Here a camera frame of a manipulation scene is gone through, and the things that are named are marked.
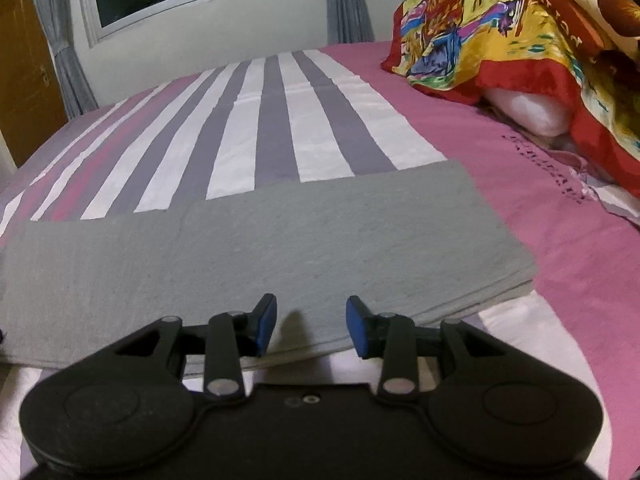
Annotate grey curtain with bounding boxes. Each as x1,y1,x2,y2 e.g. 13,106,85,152
325,0,377,47
27,0,99,122

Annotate grey pants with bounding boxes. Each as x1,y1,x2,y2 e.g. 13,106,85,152
0,159,539,367

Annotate white pillow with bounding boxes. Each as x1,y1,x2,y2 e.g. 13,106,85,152
481,86,572,139

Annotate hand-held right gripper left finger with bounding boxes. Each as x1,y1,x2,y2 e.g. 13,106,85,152
106,293,278,404

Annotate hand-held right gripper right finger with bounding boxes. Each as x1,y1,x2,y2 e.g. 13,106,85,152
345,295,507,404

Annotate brown wooden door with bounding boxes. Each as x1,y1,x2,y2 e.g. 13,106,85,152
0,0,69,169

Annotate pink frilled pillow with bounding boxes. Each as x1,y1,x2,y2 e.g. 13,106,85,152
547,135,640,223

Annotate colourful printed red-edged pillow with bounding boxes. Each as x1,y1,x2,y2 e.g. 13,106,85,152
380,0,640,202

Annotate striped pink bed sheet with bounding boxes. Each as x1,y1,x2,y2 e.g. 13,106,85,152
0,40,640,480

